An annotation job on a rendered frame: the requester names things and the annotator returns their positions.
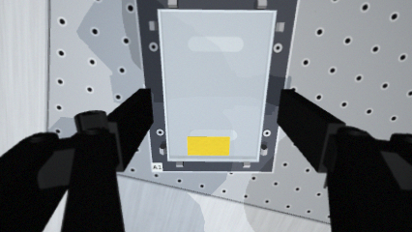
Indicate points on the clear rectangular plate lid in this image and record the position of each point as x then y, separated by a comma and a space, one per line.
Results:
215, 72

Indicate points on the grey rectangular base plate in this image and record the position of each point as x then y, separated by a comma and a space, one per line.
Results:
353, 58

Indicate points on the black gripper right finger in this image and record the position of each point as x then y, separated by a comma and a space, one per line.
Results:
363, 193

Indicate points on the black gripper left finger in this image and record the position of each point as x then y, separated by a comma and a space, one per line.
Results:
103, 145

